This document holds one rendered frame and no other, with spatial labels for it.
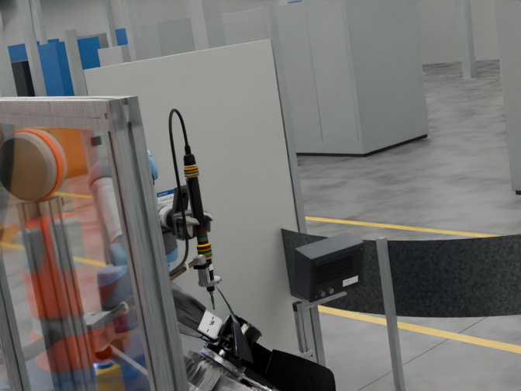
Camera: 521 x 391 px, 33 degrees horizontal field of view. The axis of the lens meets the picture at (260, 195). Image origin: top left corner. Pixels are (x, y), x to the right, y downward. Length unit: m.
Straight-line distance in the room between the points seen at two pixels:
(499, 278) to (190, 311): 2.11
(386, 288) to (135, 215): 3.41
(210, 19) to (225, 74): 4.67
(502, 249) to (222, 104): 1.63
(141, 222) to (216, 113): 3.59
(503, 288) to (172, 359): 3.31
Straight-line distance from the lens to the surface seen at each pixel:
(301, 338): 3.41
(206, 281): 2.70
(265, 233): 4.96
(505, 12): 9.02
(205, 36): 9.41
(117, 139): 1.15
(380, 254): 4.47
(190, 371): 2.61
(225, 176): 4.79
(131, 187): 1.16
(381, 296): 4.59
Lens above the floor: 2.13
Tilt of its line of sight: 11 degrees down
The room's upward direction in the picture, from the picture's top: 9 degrees counter-clockwise
